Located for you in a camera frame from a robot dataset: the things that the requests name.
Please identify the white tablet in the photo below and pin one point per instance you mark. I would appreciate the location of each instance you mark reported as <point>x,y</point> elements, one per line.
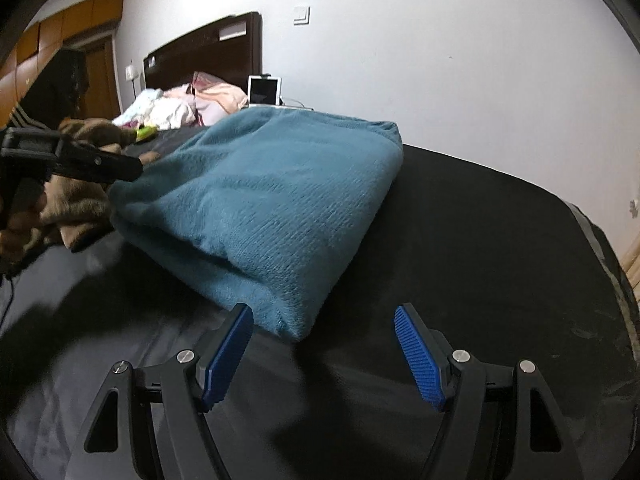
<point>264,90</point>

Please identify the brown fleece blanket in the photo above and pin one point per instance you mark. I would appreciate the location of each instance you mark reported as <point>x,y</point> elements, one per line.
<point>75,200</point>

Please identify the pile of white clothes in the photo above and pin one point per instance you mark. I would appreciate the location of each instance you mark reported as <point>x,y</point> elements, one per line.
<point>160,110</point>

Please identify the dark wooden headboard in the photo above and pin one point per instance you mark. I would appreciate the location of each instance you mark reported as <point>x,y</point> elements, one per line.
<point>200,55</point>

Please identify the person's left hand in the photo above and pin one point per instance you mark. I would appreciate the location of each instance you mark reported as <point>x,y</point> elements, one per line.
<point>20,232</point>

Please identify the small green object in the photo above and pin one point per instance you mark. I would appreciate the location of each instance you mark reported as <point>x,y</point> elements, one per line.
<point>145,133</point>

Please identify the white wall socket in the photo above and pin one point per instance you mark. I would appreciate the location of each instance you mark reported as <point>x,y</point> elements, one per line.
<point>131,73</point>

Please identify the pink pillow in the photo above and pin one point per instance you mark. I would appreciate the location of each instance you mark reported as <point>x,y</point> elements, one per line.
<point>220,97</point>

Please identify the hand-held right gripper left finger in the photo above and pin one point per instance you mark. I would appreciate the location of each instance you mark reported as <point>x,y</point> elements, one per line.
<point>227,355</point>

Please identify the blue knitted sweater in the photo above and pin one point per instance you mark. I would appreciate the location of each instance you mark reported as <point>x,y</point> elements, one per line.
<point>260,200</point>

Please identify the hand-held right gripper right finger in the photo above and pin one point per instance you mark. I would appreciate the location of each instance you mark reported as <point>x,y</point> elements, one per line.
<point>420,360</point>

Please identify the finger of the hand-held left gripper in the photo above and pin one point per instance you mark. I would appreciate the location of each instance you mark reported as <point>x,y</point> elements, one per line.
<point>105,165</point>

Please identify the white wall switch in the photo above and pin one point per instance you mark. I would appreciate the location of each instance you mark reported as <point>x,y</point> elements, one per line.
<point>301,15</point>

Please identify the orange wooden wardrobe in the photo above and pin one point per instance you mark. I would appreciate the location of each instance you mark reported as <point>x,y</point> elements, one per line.
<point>75,17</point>

